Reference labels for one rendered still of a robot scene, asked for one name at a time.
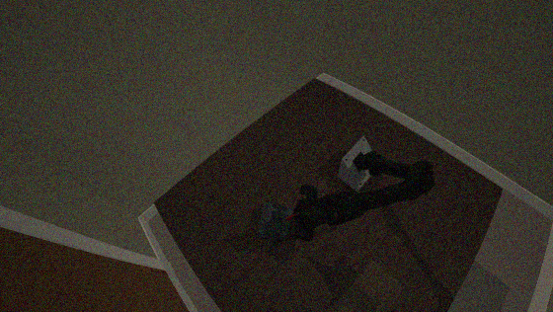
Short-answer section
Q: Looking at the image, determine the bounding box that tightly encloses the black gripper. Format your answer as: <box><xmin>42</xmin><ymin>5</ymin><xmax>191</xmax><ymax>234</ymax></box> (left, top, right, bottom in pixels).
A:
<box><xmin>292</xmin><ymin>185</ymin><xmax>318</xmax><ymax>241</ymax></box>

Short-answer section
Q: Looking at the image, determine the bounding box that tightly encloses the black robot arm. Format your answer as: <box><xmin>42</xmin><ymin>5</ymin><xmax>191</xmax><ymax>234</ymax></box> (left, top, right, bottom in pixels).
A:
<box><xmin>296</xmin><ymin>150</ymin><xmax>435</xmax><ymax>233</ymax></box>

